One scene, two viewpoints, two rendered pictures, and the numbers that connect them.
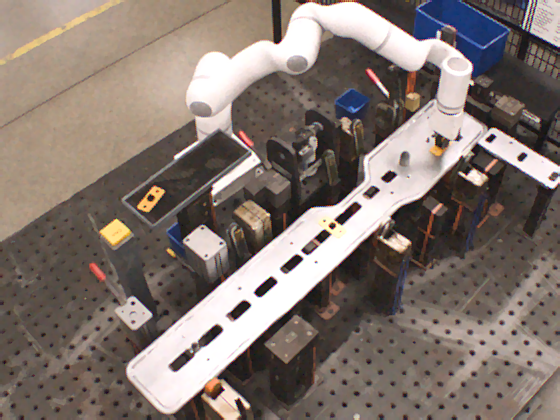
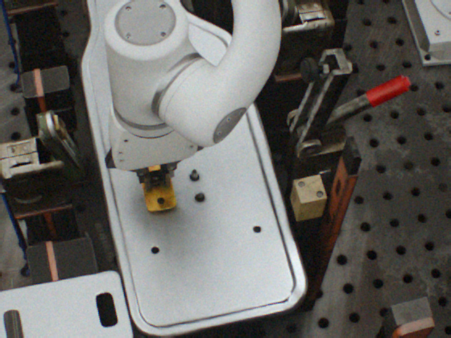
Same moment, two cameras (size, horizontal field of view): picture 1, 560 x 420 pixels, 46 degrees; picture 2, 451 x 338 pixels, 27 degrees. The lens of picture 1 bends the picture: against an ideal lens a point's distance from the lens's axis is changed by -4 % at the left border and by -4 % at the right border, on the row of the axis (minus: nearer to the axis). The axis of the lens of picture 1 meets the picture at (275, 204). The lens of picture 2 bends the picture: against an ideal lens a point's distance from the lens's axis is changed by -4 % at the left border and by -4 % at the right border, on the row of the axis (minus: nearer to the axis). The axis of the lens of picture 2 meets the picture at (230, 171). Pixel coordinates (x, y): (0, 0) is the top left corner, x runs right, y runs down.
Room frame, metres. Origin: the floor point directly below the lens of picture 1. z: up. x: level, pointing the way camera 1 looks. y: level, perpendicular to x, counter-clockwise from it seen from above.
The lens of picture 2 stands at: (1.79, -0.99, 2.11)
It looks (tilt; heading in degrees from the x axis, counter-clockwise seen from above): 62 degrees down; 116
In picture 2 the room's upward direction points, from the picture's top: 5 degrees clockwise
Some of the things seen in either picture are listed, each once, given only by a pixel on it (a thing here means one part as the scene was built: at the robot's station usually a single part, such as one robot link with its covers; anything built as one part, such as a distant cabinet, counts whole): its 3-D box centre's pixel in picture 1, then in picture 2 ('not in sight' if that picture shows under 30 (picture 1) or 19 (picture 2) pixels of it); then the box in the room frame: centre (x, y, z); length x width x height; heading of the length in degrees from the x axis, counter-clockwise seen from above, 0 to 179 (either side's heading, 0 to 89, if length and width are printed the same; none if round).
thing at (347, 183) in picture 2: (406, 113); (326, 238); (1.69, -0.47, 0.95); 0.03 x 0.01 x 0.50; 133
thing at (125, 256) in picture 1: (132, 279); not in sight; (1.09, 0.43, 0.92); 0.08 x 0.08 x 0.44; 43
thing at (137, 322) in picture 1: (145, 344); not in sight; (0.90, 0.38, 0.88); 0.11 x 0.10 x 0.36; 43
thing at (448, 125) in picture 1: (447, 116); (152, 128); (1.47, -0.53, 1.14); 0.10 x 0.07 x 0.11; 43
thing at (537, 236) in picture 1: (540, 206); not in sight; (1.33, -0.87, 0.84); 0.11 x 0.06 x 0.29; 43
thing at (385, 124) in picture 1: (384, 142); (308, 194); (1.62, -0.39, 0.88); 0.07 x 0.06 x 0.35; 43
